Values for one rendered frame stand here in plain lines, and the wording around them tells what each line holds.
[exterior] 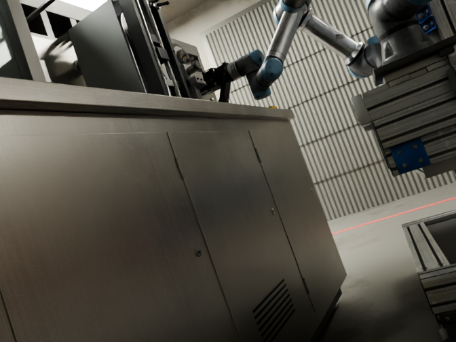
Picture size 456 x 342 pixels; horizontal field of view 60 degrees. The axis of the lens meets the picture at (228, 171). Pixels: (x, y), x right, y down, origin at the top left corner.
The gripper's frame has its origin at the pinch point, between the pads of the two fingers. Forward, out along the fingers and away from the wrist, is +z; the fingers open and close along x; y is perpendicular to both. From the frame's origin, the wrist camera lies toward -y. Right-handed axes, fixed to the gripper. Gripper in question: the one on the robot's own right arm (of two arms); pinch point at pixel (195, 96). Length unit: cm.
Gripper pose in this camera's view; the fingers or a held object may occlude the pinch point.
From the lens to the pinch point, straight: 182.4
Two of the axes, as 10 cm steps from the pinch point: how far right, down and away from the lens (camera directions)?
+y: -3.4, -9.4, 0.7
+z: -8.3, 3.3, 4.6
